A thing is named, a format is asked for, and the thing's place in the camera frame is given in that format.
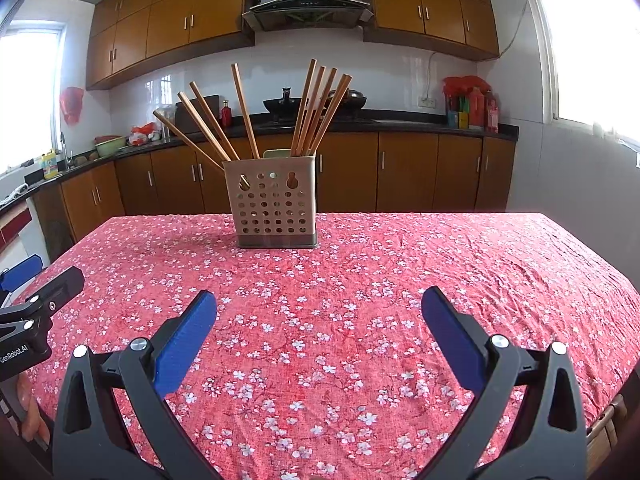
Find red bag with bottles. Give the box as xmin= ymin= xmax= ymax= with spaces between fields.
xmin=442 ymin=75 xmax=501 ymax=134

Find brown wooden base cabinets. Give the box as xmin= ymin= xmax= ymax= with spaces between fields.
xmin=30 ymin=130 xmax=517 ymax=267

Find red hanging plastic bag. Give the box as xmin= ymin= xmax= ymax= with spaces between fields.
xmin=59 ymin=86 xmax=85 ymax=126

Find red floral tablecloth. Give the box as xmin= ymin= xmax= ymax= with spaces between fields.
xmin=19 ymin=212 xmax=640 ymax=480

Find black wok with handle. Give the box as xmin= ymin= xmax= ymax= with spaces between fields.
xmin=263 ymin=87 xmax=302 ymax=114

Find wooden chopstick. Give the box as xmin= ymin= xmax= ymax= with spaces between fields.
xmin=291 ymin=58 xmax=318 ymax=157
xmin=177 ymin=91 xmax=231 ymax=162
xmin=189 ymin=81 xmax=241 ymax=162
xmin=152 ymin=108 xmax=226 ymax=171
xmin=308 ymin=74 xmax=349 ymax=157
xmin=313 ymin=76 xmax=354 ymax=157
xmin=298 ymin=66 xmax=327 ymax=157
xmin=303 ymin=68 xmax=338 ymax=157
xmin=230 ymin=63 xmax=261 ymax=160

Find person's left hand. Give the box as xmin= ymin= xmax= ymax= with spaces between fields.
xmin=15 ymin=374 xmax=54 ymax=444

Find brown wooden wall cabinets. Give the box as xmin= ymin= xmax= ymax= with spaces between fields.
xmin=85 ymin=0 xmax=501 ymax=92

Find large kitchen window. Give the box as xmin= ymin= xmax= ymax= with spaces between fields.
xmin=522 ymin=0 xmax=640 ymax=152

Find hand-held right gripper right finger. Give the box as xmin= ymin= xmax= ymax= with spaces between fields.
xmin=421 ymin=286 xmax=589 ymax=480

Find green basin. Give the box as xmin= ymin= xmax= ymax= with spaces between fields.
xmin=94 ymin=135 xmax=126 ymax=157

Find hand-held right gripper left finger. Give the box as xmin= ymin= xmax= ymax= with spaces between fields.
xmin=52 ymin=290 xmax=223 ymax=480

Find dark cutting board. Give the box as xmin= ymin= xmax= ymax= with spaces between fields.
xmin=174 ymin=94 xmax=221 ymax=134

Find steel pot with plastic bag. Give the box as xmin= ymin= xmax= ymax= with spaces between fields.
xmin=152 ymin=105 xmax=176 ymax=141

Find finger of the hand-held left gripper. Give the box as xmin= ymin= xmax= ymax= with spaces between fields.
xmin=0 ymin=266 xmax=86 ymax=345
xmin=0 ymin=254 xmax=44 ymax=293

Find beige perforated chopstick holder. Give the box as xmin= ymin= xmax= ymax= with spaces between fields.
xmin=223 ymin=148 xmax=320 ymax=250

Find red and white plastic bags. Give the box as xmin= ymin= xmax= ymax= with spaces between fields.
xmin=128 ymin=122 xmax=161 ymax=145

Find small kitchen window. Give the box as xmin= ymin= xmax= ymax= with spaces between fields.
xmin=0 ymin=20 xmax=66 ymax=177

